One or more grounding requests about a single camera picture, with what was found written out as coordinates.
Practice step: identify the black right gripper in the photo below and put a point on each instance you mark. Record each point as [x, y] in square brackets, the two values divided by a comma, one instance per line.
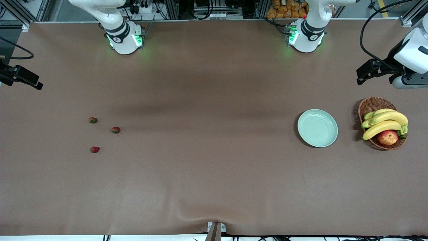
[4, 76]

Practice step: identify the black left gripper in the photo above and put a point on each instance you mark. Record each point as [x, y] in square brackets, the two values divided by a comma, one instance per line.
[392, 64]

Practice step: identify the red plastic strawberry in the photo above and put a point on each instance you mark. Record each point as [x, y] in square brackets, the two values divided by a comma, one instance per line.
[115, 130]
[94, 149]
[93, 120]

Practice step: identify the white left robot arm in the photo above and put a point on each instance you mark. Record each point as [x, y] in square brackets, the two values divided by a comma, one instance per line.
[307, 33]

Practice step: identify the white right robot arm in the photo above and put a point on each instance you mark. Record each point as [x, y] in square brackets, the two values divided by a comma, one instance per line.
[123, 43]

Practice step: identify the pale green round plate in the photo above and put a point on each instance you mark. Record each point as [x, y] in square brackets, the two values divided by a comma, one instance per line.
[316, 134]

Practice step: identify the brown wicker basket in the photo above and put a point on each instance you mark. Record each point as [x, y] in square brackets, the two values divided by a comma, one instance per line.
[372, 104]

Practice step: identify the yellow banana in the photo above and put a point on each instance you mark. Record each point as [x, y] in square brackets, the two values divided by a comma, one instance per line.
[381, 111]
[381, 128]
[393, 117]

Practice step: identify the red yellow apple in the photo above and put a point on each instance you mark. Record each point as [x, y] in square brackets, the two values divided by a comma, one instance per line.
[388, 137]

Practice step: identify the pile of orange buns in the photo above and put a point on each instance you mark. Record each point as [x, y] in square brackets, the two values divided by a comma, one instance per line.
[287, 10]

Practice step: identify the white power strip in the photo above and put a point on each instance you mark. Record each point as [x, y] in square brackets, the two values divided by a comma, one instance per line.
[143, 9]

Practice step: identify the large table cover mat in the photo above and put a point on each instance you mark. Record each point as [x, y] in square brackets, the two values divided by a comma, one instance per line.
[214, 167]

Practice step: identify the aluminium frame post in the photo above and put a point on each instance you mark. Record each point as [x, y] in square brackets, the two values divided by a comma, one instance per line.
[406, 20]
[42, 10]

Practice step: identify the grey metal mount bracket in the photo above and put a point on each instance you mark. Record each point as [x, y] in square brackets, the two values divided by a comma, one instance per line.
[215, 231]

